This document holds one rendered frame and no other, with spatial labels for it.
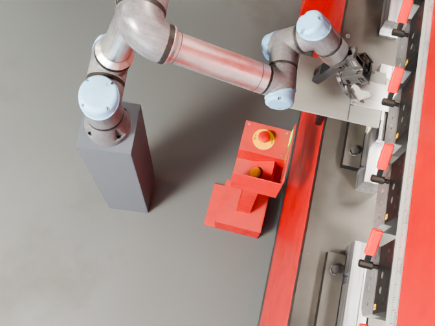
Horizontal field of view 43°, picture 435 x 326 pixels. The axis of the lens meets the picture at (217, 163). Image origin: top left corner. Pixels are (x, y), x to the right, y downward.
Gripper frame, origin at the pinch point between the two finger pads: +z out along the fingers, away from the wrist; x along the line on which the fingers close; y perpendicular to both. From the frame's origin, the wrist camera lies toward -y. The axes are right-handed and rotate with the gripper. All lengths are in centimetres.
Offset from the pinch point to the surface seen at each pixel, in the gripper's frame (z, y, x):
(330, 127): 7.0, -12.2, -7.0
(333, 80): -4.8, -6.7, 2.0
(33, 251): 6, -147, -56
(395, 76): -21.9, 20.3, -10.8
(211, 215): 52, -92, -22
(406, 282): -29, 31, -61
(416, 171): -28, 30, -38
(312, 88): -8.4, -10.9, -2.2
